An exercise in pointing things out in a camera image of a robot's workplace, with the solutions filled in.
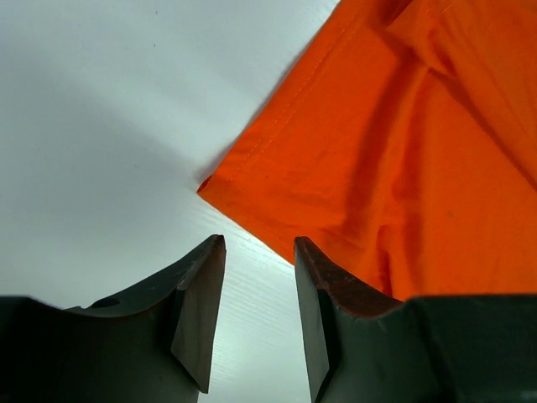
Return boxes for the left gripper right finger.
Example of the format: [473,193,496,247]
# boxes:
[295,237,536,402]

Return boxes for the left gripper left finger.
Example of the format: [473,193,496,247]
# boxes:
[1,235,226,402]

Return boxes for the orange t shirt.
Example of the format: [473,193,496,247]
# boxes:
[198,1,536,299]

